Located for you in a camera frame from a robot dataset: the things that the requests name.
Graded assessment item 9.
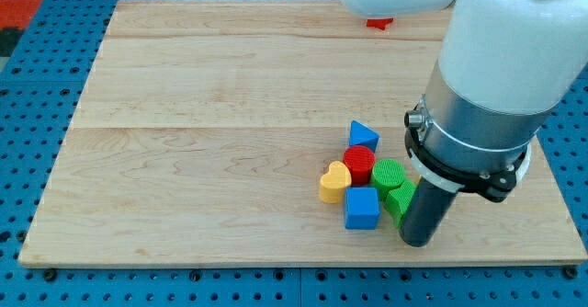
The red cylinder block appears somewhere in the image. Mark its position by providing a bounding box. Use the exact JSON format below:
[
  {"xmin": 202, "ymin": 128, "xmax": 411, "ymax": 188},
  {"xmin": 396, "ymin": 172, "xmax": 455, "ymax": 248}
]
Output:
[{"xmin": 343, "ymin": 145, "xmax": 376, "ymax": 187}]

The wooden board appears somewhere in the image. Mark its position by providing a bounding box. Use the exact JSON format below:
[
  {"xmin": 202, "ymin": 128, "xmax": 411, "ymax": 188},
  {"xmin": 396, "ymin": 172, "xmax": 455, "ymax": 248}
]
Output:
[{"xmin": 18, "ymin": 0, "xmax": 587, "ymax": 269}]

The blue triangle block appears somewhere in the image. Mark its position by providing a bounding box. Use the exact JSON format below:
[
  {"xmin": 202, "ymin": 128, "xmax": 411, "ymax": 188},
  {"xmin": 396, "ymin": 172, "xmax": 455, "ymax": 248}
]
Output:
[{"xmin": 348, "ymin": 120, "xmax": 379, "ymax": 152}]

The yellow heart block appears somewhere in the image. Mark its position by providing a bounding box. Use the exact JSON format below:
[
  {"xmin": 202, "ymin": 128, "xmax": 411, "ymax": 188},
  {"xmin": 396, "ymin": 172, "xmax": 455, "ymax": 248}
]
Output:
[{"xmin": 319, "ymin": 161, "xmax": 352, "ymax": 204}]

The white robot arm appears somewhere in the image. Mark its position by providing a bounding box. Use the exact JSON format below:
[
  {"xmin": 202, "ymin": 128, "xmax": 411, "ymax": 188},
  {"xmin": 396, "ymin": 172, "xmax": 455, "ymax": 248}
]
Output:
[{"xmin": 340, "ymin": 0, "xmax": 587, "ymax": 246}]

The green cylinder block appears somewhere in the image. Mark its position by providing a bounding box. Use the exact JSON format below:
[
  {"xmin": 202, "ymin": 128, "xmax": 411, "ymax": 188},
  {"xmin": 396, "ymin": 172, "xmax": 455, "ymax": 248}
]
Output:
[{"xmin": 369, "ymin": 158, "xmax": 406, "ymax": 201}]

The blue cube block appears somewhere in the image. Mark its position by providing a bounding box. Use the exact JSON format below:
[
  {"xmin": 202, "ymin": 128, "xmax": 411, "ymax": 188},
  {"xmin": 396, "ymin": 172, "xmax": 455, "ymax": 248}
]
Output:
[{"xmin": 344, "ymin": 187, "xmax": 380, "ymax": 230}]

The green star block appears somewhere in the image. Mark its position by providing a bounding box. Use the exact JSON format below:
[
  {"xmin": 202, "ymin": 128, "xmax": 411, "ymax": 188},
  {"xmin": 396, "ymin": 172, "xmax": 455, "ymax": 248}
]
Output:
[{"xmin": 384, "ymin": 180, "xmax": 416, "ymax": 229}]

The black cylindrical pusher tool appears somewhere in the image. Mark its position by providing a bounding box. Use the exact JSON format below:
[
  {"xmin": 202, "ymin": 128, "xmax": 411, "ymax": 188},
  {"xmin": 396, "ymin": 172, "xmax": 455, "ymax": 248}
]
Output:
[{"xmin": 399, "ymin": 177, "xmax": 458, "ymax": 247}]

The red star block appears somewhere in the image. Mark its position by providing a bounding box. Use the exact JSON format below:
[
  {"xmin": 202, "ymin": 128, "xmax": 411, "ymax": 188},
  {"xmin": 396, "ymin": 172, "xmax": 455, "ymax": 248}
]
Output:
[{"xmin": 366, "ymin": 17, "xmax": 394, "ymax": 30}]

